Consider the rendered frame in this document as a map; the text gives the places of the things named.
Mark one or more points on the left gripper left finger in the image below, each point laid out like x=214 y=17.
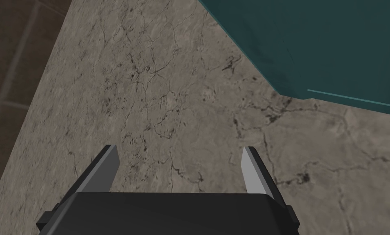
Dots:
x=98 y=174

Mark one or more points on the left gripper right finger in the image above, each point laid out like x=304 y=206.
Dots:
x=257 y=176

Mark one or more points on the teal cabinet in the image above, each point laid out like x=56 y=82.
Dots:
x=325 y=45

